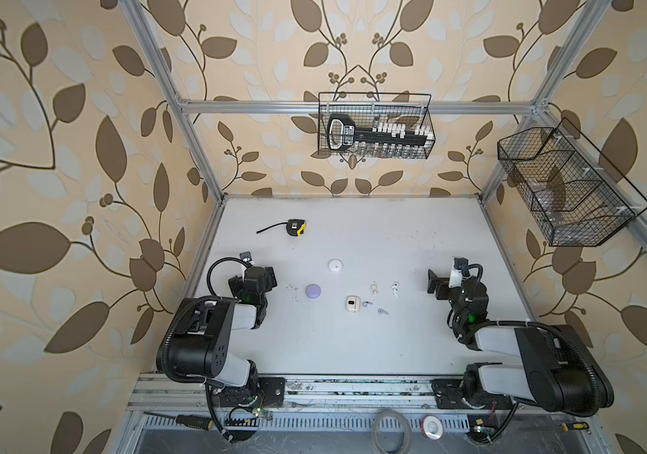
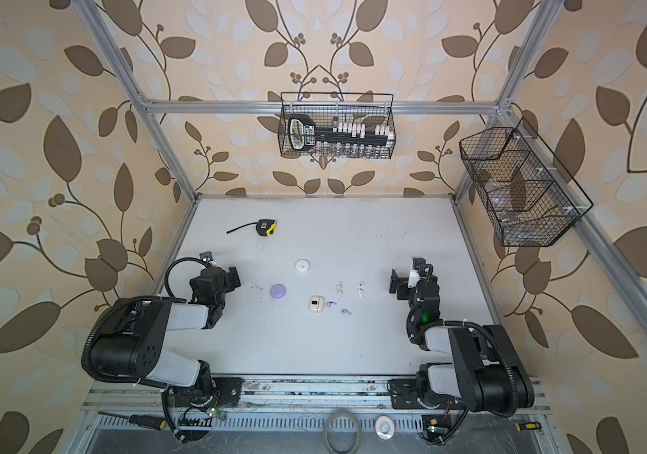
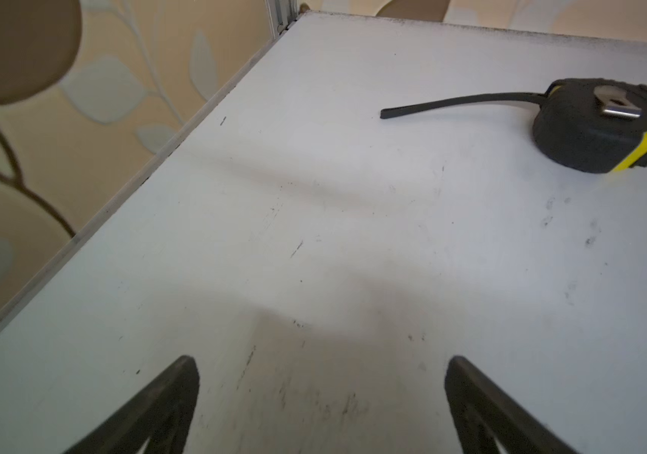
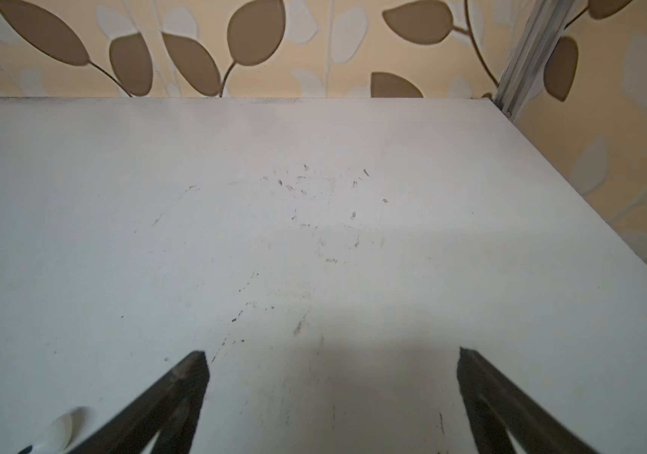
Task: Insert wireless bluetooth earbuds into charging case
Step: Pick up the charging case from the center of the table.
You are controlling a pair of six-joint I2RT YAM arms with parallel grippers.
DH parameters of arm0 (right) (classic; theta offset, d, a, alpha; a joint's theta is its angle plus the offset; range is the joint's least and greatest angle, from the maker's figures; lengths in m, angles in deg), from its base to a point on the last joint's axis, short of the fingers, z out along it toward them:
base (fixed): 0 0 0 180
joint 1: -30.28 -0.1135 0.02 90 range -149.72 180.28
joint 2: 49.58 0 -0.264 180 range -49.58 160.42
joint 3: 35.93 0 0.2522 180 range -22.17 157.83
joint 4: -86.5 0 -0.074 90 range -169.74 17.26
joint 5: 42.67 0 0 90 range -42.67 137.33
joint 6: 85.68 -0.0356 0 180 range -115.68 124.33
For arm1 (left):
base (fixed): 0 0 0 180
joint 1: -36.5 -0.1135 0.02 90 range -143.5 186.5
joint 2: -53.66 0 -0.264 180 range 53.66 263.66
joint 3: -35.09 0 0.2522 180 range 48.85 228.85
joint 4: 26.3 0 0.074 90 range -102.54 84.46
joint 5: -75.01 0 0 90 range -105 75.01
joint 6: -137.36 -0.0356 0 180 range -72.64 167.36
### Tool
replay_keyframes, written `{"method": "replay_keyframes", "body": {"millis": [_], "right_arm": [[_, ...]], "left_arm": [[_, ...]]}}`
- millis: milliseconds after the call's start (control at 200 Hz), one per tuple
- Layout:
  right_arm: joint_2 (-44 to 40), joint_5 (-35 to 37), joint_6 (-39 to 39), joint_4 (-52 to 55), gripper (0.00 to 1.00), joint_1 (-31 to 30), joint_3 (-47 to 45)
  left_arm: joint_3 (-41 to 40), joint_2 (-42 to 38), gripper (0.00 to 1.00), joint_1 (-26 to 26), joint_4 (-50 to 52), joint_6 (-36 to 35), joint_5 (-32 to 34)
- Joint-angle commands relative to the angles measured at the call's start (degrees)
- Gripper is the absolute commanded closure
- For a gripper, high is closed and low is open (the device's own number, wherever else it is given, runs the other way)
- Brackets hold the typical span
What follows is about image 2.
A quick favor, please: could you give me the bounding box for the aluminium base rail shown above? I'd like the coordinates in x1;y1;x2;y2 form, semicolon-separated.
81;373;551;415

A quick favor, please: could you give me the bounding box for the black wire basket wall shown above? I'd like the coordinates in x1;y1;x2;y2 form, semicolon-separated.
278;90;397;160
459;118;594;247

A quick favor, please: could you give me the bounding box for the grey tape roll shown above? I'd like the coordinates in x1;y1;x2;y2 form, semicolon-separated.
323;409;363;454

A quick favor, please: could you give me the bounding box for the black yellow screwdriver left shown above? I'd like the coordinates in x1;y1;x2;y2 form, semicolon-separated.
98;412;168;431

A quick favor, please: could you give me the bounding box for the black wire basket right wall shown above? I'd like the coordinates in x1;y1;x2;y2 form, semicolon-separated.
459;118;594;247

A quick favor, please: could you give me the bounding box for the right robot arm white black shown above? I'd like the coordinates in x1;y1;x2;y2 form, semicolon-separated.
388;257;535;417

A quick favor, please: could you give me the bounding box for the black yellow screwdriver right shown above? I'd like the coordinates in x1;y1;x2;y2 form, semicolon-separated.
514;421;542;432

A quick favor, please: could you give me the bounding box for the purple round earbud case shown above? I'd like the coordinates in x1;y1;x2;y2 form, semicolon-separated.
270;284;287;300

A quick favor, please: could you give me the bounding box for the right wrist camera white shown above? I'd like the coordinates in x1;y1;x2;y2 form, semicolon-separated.
408;257;427;289

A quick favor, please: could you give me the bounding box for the white round earbud case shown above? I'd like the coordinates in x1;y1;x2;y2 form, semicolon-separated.
295;259;310;272

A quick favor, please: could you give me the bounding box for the black yellow screwdriver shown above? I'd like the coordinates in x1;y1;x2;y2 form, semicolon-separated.
514;421;542;432
98;412;168;431

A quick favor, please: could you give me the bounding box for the black yellow tape measure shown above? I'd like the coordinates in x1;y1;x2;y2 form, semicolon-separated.
226;219;277;238

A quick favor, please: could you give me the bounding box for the white round disc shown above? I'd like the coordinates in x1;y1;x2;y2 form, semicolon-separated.
374;415;396;441

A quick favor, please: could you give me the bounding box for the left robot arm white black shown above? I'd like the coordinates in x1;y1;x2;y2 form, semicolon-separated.
81;253;244;443

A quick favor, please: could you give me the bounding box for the black wire basket back wall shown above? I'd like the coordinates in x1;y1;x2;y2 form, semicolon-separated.
278;90;397;160

